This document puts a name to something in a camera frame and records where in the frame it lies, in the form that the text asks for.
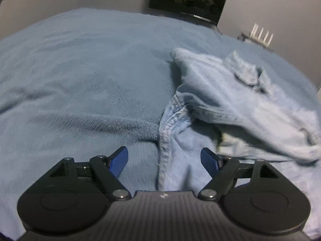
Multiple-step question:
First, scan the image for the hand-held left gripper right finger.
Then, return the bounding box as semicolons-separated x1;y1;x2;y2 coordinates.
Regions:
198;148;279;201

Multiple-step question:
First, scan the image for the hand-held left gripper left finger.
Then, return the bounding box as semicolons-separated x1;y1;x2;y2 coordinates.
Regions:
46;146;131;201

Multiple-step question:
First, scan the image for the light blue printed sweatshirt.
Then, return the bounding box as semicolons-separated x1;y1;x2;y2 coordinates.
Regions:
157;48;321;191

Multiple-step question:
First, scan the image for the blue fleece blanket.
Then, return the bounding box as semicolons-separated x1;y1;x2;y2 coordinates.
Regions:
0;7;321;241

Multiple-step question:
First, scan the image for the white router with antennas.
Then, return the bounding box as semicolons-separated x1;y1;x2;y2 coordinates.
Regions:
241;23;274;49

